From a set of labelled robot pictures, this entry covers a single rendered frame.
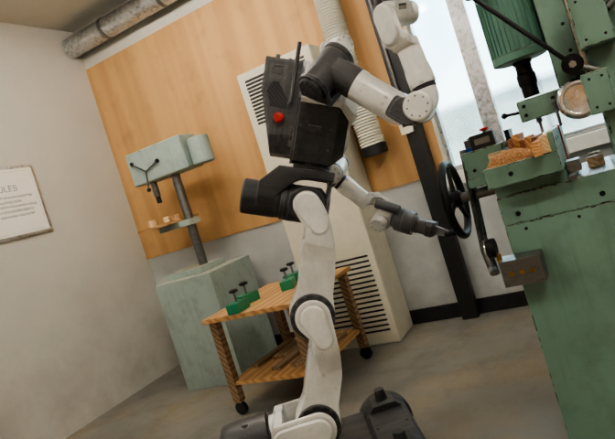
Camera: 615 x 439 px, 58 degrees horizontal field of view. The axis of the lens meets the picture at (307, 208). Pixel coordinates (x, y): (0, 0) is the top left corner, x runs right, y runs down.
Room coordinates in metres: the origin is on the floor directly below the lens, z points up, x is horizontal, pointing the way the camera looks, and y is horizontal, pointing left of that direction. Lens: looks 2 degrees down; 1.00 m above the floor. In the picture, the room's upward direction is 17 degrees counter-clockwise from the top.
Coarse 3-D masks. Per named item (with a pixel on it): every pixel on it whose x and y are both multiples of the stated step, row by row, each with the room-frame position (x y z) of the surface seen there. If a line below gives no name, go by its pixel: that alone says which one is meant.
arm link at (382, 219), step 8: (376, 200) 2.09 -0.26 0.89; (376, 208) 2.10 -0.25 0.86; (384, 208) 2.07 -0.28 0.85; (392, 208) 2.06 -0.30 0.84; (400, 208) 2.07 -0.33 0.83; (376, 216) 2.08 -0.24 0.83; (384, 216) 2.08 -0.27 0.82; (392, 216) 2.08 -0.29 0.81; (400, 216) 2.06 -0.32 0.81; (376, 224) 2.08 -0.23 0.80; (384, 224) 2.07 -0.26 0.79; (392, 224) 2.08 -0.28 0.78
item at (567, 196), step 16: (608, 160) 1.80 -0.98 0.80; (592, 176) 1.59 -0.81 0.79; (608, 176) 1.57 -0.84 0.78; (528, 192) 1.67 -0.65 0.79; (544, 192) 1.65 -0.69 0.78; (560, 192) 1.63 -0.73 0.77; (576, 192) 1.61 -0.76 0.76; (592, 192) 1.60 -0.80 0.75; (608, 192) 1.58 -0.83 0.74; (512, 208) 1.70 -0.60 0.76; (528, 208) 1.68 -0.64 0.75; (544, 208) 1.66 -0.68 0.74; (560, 208) 1.64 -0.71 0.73; (576, 208) 1.62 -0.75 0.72
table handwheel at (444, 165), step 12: (444, 168) 1.93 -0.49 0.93; (444, 180) 1.89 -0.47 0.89; (456, 180) 2.09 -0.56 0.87; (444, 192) 1.87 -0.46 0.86; (456, 192) 1.97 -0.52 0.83; (468, 192) 1.96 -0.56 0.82; (480, 192) 1.93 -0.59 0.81; (492, 192) 1.92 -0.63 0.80; (444, 204) 1.87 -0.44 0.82; (456, 204) 1.96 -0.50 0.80; (468, 204) 2.09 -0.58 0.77; (468, 216) 2.07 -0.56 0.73; (456, 228) 1.89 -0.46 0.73; (468, 228) 2.02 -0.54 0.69
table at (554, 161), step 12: (540, 156) 1.57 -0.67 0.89; (552, 156) 1.55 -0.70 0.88; (564, 156) 1.73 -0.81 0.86; (492, 168) 1.63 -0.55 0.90; (504, 168) 1.61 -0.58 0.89; (516, 168) 1.60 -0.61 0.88; (528, 168) 1.59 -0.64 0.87; (540, 168) 1.57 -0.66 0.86; (552, 168) 1.56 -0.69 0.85; (468, 180) 1.87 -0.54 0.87; (480, 180) 1.85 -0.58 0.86; (492, 180) 1.63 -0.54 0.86; (504, 180) 1.62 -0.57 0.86; (516, 180) 1.60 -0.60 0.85
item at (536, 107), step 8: (536, 96) 1.80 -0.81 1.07; (544, 96) 1.79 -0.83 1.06; (520, 104) 1.82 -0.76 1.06; (528, 104) 1.81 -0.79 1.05; (536, 104) 1.80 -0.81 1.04; (544, 104) 1.79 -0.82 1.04; (552, 104) 1.78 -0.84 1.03; (520, 112) 1.83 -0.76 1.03; (528, 112) 1.81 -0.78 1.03; (536, 112) 1.80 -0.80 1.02; (544, 112) 1.79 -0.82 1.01; (552, 112) 1.78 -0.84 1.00; (528, 120) 1.82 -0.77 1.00; (536, 120) 1.83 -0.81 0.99
